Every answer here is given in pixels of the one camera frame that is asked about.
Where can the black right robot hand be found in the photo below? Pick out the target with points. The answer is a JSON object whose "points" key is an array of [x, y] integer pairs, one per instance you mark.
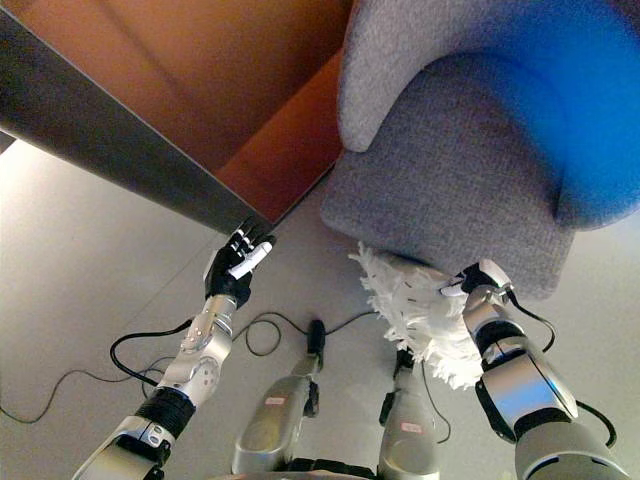
{"points": [[487, 277]]}

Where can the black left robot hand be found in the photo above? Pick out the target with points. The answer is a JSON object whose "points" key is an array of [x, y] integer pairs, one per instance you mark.
{"points": [[227, 277]]}

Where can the white fluffy duster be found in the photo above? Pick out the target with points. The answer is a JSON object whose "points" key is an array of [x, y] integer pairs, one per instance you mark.
{"points": [[425, 320]]}

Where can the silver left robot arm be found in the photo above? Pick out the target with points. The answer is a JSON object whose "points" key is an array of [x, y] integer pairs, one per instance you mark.
{"points": [[190, 360]]}

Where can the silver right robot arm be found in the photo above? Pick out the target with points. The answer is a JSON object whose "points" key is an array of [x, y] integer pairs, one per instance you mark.
{"points": [[525, 380]]}

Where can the grey fabric sofa armchair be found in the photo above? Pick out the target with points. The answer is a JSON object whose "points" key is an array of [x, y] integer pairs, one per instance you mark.
{"points": [[450, 165]]}

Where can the black left robot foot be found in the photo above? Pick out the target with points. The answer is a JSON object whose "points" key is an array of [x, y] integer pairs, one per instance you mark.
{"points": [[316, 336]]}

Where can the black robot foot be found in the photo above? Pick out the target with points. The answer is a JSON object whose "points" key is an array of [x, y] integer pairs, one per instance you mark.
{"points": [[316, 336], [404, 361]]}

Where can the black right robot foot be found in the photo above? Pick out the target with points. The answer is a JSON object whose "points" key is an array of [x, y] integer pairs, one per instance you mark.
{"points": [[404, 361]]}

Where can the silver left robot leg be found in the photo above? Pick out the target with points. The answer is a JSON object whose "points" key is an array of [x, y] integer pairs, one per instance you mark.
{"points": [[280, 400]]}

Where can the silver robot leg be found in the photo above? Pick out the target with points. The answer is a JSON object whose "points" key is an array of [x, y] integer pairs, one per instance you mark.
{"points": [[407, 425], [280, 400]]}

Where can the silver right robot leg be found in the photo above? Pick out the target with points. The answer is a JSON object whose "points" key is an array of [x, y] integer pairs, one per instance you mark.
{"points": [[407, 425]]}

